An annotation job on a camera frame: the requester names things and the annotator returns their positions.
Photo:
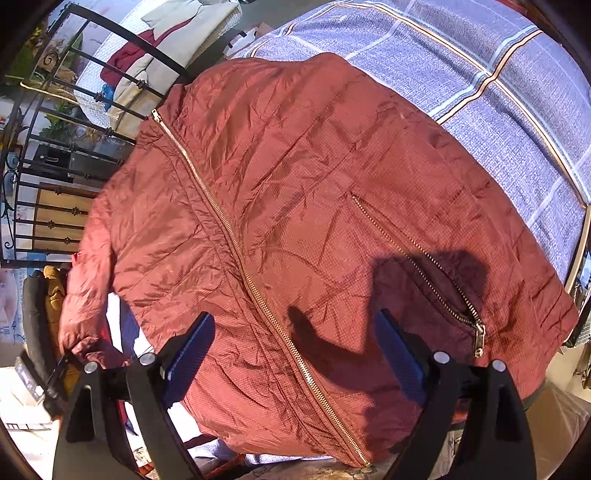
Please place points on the pale wall poster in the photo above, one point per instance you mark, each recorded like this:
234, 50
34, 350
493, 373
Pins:
11, 304

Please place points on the green plant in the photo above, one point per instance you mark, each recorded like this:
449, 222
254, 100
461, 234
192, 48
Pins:
55, 60

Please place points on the cardboard box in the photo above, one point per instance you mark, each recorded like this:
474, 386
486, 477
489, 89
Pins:
563, 420

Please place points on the blue plaid bed sheet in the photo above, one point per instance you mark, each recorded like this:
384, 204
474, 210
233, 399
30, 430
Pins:
461, 69

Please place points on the brown wooden slatted panel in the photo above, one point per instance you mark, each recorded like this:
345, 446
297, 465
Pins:
64, 207

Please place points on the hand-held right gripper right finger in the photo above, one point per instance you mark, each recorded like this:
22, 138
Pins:
399, 355

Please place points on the paper bag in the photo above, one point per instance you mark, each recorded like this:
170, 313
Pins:
244, 44

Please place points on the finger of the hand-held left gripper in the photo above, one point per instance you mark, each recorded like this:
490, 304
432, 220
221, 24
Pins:
62, 374

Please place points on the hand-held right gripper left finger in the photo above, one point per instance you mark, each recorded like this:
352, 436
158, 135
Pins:
189, 360

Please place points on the black metal railing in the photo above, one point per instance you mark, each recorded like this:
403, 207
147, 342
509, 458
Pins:
57, 189

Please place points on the hanging mustard jacket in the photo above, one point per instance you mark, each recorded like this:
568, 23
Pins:
55, 295

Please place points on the red puffer jacket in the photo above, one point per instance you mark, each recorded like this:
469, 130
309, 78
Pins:
300, 184

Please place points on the pile of clothes on bed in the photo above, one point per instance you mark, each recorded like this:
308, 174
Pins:
94, 92

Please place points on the beige pillow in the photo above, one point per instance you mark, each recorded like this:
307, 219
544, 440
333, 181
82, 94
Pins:
184, 18

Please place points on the dark low cabinet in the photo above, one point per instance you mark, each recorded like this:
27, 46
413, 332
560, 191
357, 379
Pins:
83, 159

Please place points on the dark red cloth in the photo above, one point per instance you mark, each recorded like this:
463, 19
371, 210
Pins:
129, 55

